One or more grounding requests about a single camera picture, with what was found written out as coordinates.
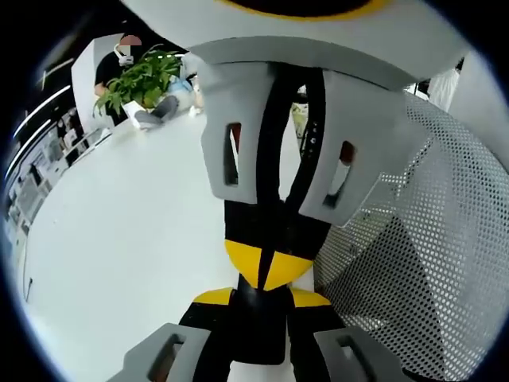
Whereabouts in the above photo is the white plant pot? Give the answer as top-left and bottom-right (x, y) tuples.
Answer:
(121, 100), (149, 129)

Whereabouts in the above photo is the ceiling light strip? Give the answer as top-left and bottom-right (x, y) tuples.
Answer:
(37, 84), (72, 105)

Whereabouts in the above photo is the white mesh office chair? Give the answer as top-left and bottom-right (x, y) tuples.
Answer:
(313, 51), (509, 382)

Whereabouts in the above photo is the light blue plastic bag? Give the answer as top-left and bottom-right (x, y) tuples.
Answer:
(170, 73), (198, 105)

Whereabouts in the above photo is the white neck-worn device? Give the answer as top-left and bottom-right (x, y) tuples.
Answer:
(113, 42), (136, 67)

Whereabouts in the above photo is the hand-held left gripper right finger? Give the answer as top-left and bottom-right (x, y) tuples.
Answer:
(286, 288), (409, 382)

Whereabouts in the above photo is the green potted plant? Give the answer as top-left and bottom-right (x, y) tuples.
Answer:
(92, 43), (185, 119)

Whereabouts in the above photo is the beige plush toy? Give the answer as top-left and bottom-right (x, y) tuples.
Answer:
(190, 81), (204, 109)

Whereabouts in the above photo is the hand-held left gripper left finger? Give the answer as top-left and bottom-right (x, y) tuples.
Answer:
(106, 289), (234, 382)

